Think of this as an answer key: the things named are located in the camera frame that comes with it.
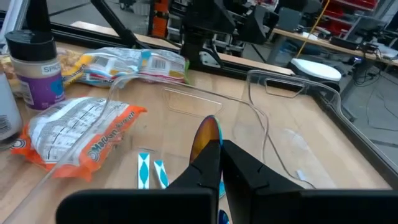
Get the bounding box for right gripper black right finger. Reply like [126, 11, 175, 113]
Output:
[222, 140, 398, 224]

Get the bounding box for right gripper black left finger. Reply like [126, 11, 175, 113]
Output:
[55, 140, 222, 224]

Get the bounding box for iridescent spoon teal handle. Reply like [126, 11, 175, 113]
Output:
[217, 179, 231, 224]

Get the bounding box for green handled spoon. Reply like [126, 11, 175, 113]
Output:
[188, 114, 224, 164]

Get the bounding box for orange ramen packet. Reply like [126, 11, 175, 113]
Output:
[10, 96, 148, 182]

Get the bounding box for blue ramen packet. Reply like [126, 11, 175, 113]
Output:
[76, 47, 152, 88]

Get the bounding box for purple label garlic powder jar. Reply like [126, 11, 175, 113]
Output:
[4, 29, 67, 111]

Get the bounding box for grey box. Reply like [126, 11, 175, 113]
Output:
[277, 7, 303, 32]

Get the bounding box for wooden background desk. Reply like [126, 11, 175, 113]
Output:
[272, 27, 398, 68]

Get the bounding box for clear plastic bin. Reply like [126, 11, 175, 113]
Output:
[245, 69, 343, 187]
[2, 73, 317, 224]

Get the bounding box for white trash can black rim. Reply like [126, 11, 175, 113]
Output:
[286, 58, 343, 91]

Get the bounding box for red storage shelves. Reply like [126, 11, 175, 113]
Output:
[323, 0, 380, 35]

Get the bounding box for orange storage rack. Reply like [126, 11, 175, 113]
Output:
[148, 0, 171, 39]

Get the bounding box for silver aluminium extrusion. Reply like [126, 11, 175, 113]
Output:
[0, 0, 29, 44]

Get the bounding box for yellow cable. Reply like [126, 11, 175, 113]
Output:
[297, 0, 323, 59]

